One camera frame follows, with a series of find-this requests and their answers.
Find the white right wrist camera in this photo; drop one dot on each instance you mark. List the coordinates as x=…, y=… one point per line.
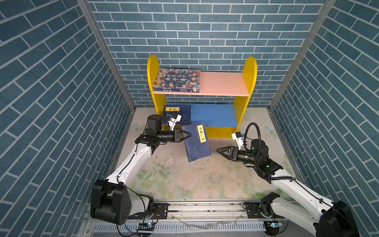
x=239, y=139

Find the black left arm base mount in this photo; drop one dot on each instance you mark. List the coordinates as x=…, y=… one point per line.
x=158, y=211

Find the aluminium right corner post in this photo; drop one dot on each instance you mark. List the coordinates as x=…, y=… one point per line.
x=316, y=26

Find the yellow pink blue bookshelf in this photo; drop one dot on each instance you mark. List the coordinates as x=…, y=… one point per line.
x=221, y=120

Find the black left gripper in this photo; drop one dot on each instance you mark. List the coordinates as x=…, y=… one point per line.
x=175, y=135

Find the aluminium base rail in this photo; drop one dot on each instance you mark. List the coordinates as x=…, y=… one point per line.
x=215, y=218

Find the aluminium left corner post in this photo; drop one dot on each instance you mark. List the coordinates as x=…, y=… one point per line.
x=90, y=18

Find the colourful cartoon cover book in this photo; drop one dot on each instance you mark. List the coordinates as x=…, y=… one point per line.
x=177, y=80

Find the aluminium corner post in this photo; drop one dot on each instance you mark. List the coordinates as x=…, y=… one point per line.
x=316, y=26
x=90, y=18

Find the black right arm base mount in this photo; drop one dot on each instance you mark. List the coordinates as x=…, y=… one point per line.
x=254, y=211

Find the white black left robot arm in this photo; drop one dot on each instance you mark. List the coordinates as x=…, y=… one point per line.
x=110, y=197

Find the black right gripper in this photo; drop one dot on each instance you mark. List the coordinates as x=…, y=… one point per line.
x=232, y=155

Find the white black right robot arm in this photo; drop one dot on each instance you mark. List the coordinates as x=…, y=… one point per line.
x=315, y=213

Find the blue book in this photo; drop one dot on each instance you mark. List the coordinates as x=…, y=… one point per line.
x=183, y=110
x=197, y=146

